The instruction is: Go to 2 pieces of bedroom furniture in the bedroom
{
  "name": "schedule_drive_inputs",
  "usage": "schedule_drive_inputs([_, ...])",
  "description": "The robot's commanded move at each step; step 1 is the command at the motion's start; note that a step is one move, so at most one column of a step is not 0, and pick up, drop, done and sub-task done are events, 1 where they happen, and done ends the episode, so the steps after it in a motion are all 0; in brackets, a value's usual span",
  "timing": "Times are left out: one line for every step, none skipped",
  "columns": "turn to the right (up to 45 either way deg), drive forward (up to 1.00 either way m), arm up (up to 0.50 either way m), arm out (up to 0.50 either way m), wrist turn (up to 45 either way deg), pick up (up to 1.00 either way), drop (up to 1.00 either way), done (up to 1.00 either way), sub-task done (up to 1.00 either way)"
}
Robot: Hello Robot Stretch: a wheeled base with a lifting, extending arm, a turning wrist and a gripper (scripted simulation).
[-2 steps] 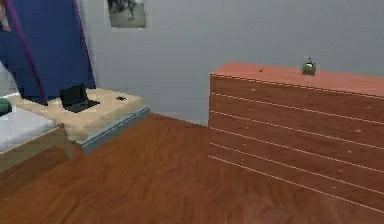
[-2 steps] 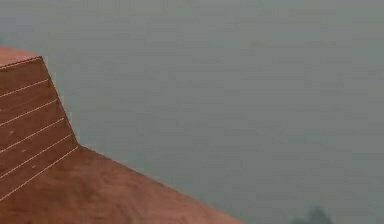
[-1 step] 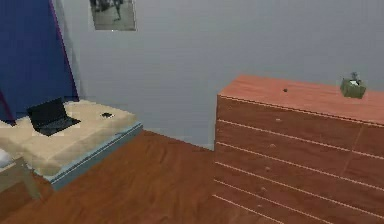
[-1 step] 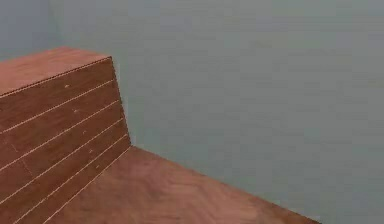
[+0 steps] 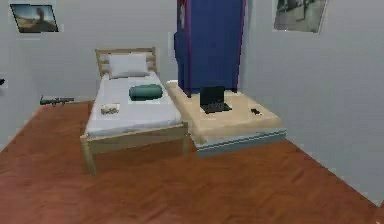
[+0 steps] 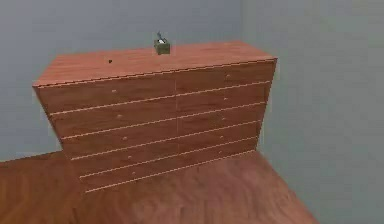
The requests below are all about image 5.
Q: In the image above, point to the framed landscape picture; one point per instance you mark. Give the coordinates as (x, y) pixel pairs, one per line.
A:
(34, 18)

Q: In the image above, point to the small black remote control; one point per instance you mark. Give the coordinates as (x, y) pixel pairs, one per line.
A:
(256, 111)

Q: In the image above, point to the blue tall wardrobe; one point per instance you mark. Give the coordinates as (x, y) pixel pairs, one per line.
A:
(210, 43)

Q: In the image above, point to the framed grey picture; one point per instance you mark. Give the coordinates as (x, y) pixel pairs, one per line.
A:
(299, 15)

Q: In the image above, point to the black laptop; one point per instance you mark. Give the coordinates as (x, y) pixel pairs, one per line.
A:
(213, 99)

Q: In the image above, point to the pale wooden bed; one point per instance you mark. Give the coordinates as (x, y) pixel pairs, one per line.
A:
(133, 133)

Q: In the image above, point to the small white grey object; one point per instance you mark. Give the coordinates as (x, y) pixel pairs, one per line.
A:
(110, 108)

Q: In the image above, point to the white pillow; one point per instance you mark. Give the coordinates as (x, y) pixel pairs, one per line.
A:
(128, 64)

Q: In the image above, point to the beige low bed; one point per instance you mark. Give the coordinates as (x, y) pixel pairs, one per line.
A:
(226, 123)

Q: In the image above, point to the dark green long object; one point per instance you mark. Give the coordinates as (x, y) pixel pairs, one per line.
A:
(55, 100)

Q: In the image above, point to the teal rolled cushion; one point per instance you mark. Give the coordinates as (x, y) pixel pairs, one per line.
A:
(145, 92)

